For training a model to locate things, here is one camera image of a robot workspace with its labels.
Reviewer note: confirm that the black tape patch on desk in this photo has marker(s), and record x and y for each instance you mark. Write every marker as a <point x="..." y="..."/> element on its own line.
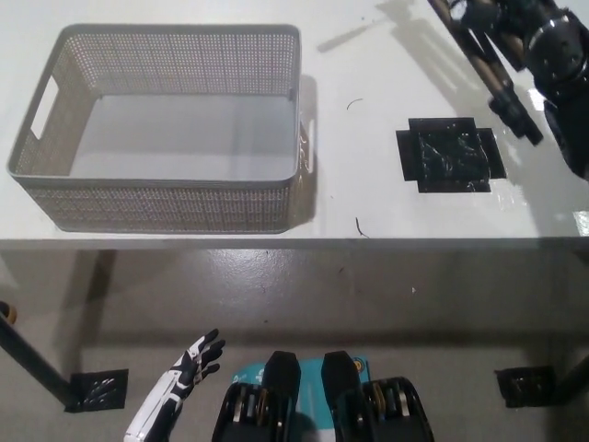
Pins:
<point x="453" y="156"/>

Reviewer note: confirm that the dark metal table leg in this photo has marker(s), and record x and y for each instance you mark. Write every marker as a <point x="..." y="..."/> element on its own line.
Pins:
<point x="32" y="359"/>

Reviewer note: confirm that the brown and black round caster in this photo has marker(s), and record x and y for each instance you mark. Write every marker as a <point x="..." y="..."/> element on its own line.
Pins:
<point x="8" y="312"/>

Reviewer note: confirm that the grey perforated plastic basket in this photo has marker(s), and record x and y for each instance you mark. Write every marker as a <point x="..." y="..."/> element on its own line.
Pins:
<point x="184" y="202"/>

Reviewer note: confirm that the bronze and black camera tripod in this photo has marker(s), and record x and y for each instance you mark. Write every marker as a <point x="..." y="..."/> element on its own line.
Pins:
<point x="511" y="108"/>

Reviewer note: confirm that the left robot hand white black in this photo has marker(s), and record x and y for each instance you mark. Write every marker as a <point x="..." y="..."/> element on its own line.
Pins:
<point x="177" y="384"/>

